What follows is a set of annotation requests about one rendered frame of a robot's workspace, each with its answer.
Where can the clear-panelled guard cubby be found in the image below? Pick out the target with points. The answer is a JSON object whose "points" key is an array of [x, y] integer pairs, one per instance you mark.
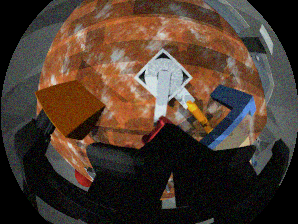
{"points": [[242, 135]]}

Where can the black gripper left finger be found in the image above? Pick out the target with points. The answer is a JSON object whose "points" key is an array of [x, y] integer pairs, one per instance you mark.
{"points": [[152, 163]]}

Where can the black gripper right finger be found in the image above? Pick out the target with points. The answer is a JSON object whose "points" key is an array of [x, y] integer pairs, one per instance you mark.
{"points": [[196, 164]]}

